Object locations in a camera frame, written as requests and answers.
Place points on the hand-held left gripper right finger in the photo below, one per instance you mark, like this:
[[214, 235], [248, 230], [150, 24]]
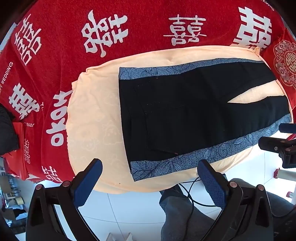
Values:
[[212, 183]]

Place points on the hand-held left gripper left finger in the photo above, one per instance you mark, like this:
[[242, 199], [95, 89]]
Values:
[[86, 183]]

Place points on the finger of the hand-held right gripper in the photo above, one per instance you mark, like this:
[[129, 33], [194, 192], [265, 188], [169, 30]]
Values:
[[269, 142], [286, 128]]

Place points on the black pants with blue trim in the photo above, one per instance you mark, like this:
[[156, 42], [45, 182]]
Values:
[[185, 111]]

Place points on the white and red rack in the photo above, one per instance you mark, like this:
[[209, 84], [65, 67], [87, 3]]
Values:
[[283, 173]]

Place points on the person's leg in jeans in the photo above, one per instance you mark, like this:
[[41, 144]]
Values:
[[180, 220]]

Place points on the red patterned cushion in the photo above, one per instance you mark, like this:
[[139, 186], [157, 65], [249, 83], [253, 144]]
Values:
[[284, 60]]

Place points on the peach towel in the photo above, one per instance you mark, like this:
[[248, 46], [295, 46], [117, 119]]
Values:
[[97, 115]]

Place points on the black cloth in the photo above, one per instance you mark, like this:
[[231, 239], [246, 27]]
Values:
[[8, 129]]

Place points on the red printed blanket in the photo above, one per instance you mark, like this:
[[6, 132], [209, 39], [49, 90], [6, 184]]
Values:
[[57, 46]]

